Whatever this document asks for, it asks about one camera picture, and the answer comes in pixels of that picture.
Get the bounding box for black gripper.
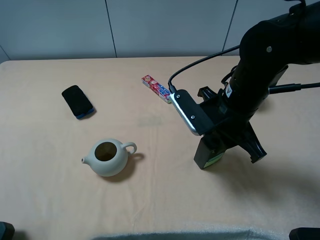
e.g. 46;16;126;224
197;86;267;164

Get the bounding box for black pump dispenser bottle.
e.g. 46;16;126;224
193;136;225;170

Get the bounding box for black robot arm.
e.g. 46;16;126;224
194;0;320;169

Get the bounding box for black object bottom right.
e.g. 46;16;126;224
289;227;320;240

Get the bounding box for black object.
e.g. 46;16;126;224
289;227;320;240
0;221;15;240

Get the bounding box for black object bottom left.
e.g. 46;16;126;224
0;221;15;240

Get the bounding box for red candy pack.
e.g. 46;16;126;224
141;75;171;104

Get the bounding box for white ceramic teapot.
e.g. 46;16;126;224
81;138;137;177

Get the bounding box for black and blue eraser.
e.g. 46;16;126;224
61;85;95;120

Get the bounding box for cream tablecloth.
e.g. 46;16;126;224
0;57;320;240

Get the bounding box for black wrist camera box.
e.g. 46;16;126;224
169;89;214;136

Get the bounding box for black side cable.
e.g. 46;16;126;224
267;81;320;95

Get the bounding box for black camera cable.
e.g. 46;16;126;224
167;44;241;94

